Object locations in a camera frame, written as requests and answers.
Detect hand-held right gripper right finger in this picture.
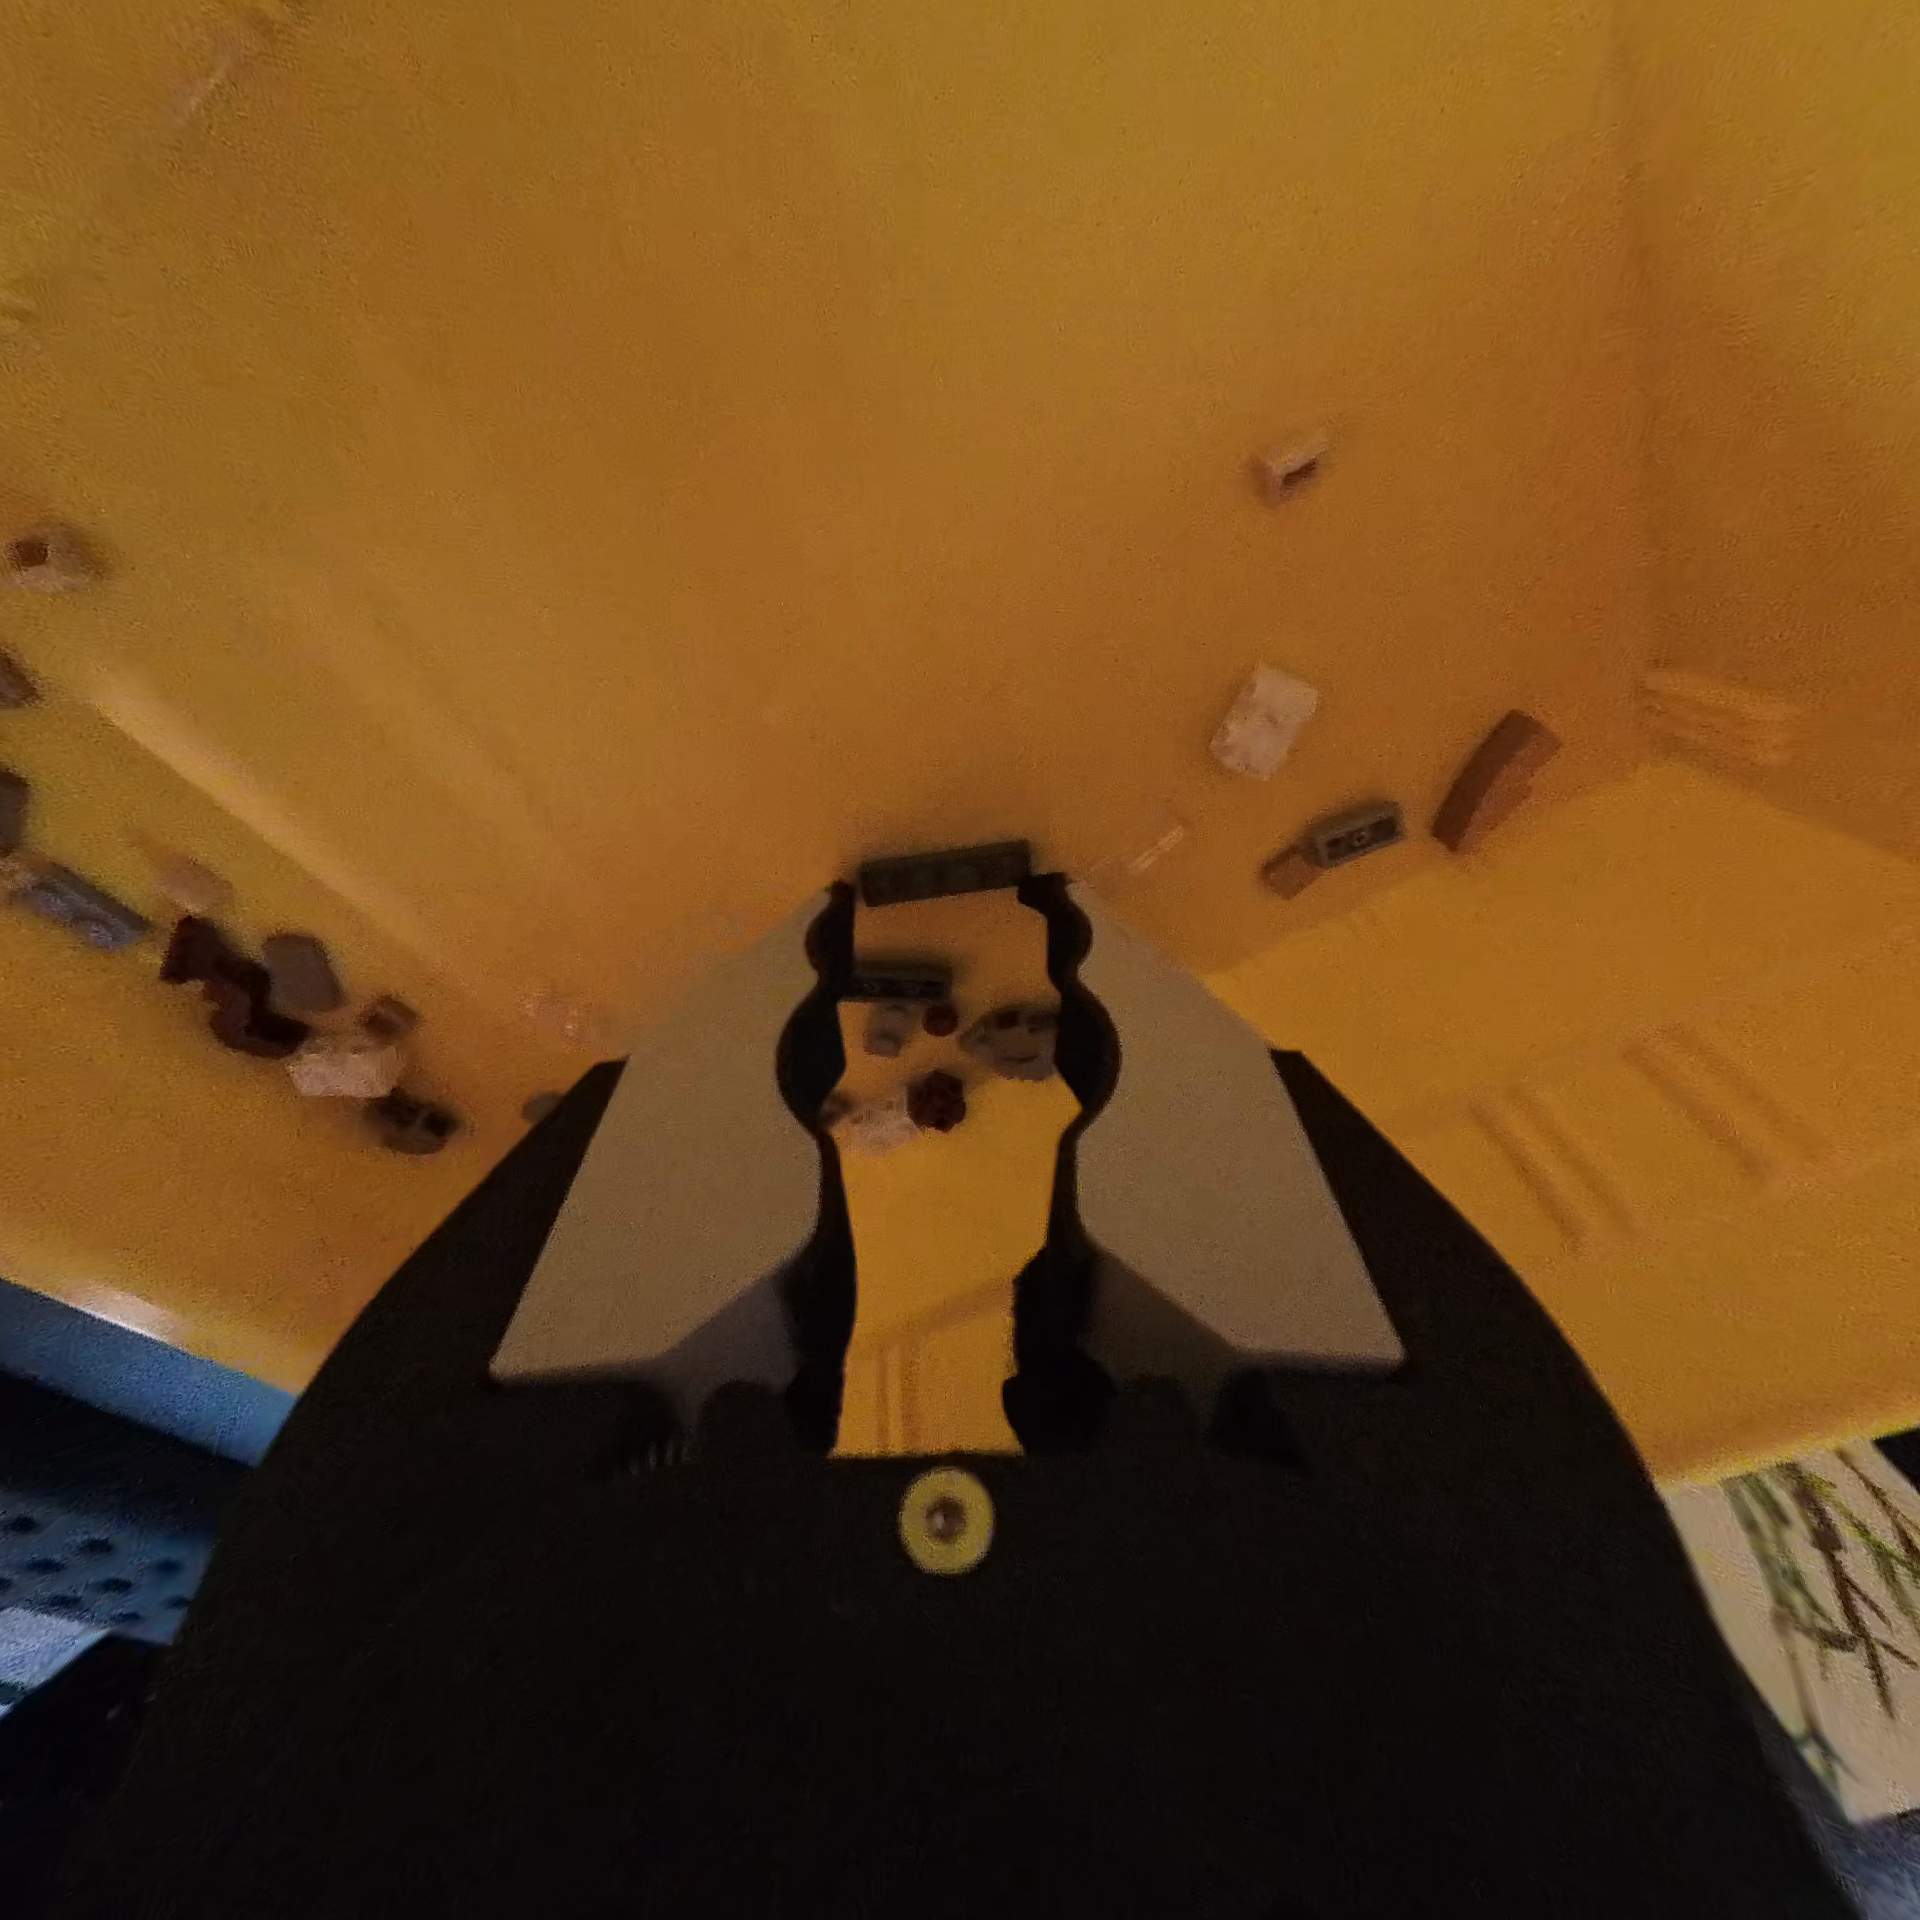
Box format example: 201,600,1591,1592
1000,873,1407,1457

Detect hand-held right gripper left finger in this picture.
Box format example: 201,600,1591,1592
488,882,860,1457

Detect dark grey long toy plate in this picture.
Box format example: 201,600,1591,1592
857,840,1038,906

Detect small toy bricks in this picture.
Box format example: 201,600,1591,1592
0,428,1566,1157

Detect yellow plastic bin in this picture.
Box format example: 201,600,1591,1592
0,0,1920,1489

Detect grey desk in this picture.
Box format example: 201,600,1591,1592
0,1276,302,1465

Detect black perforated chair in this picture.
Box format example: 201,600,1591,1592
0,1371,249,1712

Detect black toy set box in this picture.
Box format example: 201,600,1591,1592
1661,1441,1920,1825

